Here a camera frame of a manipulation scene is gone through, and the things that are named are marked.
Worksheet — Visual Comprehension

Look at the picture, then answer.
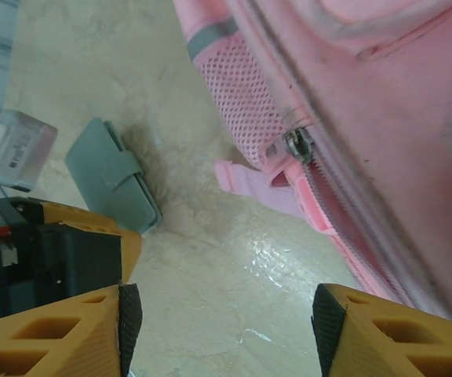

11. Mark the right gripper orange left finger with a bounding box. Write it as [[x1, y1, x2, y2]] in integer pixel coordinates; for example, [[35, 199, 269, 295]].
[[0, 282, 144, 377]]

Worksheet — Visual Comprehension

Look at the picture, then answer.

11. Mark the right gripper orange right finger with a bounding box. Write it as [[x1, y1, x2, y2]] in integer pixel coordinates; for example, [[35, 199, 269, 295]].
[[310, 282, 452, 377]]

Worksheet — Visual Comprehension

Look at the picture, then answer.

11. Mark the pink school backpack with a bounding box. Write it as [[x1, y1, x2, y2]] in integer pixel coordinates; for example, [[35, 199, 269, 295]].
[[172, 0, 452, 329]]

